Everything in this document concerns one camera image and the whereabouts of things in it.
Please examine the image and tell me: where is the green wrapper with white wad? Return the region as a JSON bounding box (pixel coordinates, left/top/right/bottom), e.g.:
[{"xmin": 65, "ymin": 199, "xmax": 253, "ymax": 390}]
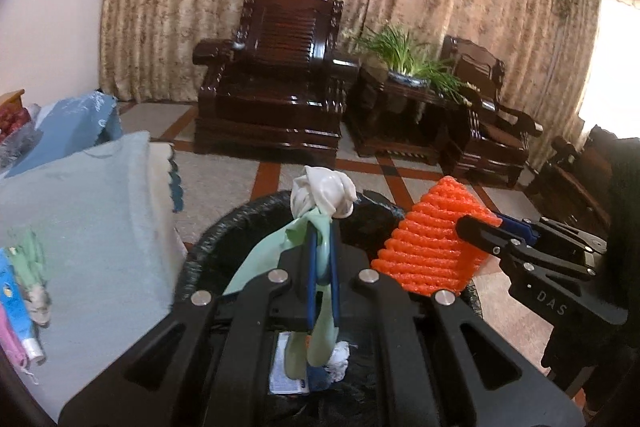
[{"xmin": 224, "ymin": 166, "xmax": 357, "ymax": 366}]

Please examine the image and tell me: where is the dark wooden side table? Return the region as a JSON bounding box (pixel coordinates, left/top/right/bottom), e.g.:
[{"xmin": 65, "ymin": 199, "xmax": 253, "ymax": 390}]
[{"xmin": 344, "ymin": 65, "xmax": 460, "ymax": 165}]

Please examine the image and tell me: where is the light blue table cloth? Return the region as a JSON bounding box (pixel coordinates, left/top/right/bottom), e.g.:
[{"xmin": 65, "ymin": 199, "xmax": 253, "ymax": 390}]
[{"xmin": 1, "ymin": 132, "xmax": 186, "ymax": 418}]

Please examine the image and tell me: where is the orange foam net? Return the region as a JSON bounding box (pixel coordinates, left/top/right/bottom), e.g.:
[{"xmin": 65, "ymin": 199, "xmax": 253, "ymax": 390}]
[{"xmin": 371, "ymin": 176, "xmax": 501, "ymax": 296}]

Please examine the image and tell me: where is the blue plastic bag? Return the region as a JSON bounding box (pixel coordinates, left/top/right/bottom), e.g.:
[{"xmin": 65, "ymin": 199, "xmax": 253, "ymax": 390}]
[{"xmin": 4, "ymin": 91, "xmax": 124, "ymax": 178}]

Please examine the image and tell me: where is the pink packet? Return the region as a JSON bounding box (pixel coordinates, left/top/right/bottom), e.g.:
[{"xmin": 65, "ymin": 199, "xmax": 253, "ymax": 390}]
[{"xmin": 0, "ymin": 305, "xmax": 39, "ymax": 386}]

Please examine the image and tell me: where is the black lined trash bin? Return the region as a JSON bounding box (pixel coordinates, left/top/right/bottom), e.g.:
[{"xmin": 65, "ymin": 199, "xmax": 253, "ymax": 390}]
[{"xmin": 175, "ymin": 190, "xmax": 475, "ymax": 426}]

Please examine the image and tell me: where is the green potted plant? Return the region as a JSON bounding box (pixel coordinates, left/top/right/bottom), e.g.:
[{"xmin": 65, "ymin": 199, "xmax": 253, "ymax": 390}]
[{"xmin": 349, "ymin": 23, "xmax": 471, "ymax": 106}]

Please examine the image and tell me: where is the blue white tube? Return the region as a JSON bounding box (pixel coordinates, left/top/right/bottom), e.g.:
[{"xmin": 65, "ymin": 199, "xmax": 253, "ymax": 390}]
[{"xmin": 1, "ymin": 249, "xmax": 44, "ymax": 364}]

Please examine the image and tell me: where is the red fruit bag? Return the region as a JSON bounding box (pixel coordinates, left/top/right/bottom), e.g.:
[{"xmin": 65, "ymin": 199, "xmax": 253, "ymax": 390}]
[{"xmin": 0, "ymin": 89, "xmax": 41, "ymax": 171}]

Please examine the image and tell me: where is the dark wooden armchair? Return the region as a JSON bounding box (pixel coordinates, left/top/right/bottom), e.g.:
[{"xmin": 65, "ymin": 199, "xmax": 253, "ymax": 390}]
[
  {"xmin": 192, "ymin": 0, "xmax": 360, "ymax": 167},
  {"xmin": 440, "ymin": 35, "xmax": 544, "ymax": 187}
]

